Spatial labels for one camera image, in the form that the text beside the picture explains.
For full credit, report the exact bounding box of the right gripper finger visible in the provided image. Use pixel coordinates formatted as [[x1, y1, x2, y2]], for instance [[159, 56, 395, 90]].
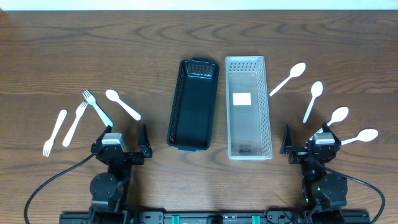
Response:
[[279, 124, 293, 154], [322, 122, 341, 145]]

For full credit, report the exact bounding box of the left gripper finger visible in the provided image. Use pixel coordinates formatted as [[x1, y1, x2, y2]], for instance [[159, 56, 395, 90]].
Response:
[[92, 125, 112, 146], [137, 124, 152, 158]]

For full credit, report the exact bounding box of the white spoon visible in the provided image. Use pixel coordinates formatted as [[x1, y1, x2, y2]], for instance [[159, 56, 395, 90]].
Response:
[[105, 89, 142, 121], [302, 81, 323, 123], [326, 106, 349, 126], [269, 62, 306, 96]]

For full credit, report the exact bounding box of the white fork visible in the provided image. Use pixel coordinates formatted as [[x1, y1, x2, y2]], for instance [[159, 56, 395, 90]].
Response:
[[42, 110, 67, 157], [62, 101, 88, 147]]

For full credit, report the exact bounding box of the white spoon lowest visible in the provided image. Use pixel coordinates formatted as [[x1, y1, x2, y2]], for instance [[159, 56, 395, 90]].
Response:
[[341, 128, 379, 145]]

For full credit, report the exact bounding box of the clear plastic basket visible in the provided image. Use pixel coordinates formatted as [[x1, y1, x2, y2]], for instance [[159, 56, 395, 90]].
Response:
[[225, 56, 272, 160]]

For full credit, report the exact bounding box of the black plastic basket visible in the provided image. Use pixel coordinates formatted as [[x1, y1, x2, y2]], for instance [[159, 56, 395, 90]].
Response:
[[167, 58, 220, 151]]

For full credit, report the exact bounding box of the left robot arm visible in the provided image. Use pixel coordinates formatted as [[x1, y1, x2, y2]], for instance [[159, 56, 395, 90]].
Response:
[[89, 124, 153, 223]]

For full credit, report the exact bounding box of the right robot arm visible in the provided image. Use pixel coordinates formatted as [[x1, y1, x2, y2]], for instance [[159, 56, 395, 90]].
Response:
[[280, 124, 348, 223]]

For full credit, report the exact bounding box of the pale green plastic fork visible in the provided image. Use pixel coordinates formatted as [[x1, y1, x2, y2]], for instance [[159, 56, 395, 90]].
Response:
[[82, 90, 114, 127]]

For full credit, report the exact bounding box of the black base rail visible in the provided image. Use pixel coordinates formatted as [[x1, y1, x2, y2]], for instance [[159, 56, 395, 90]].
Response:
[[58, 210, 371, 224]]

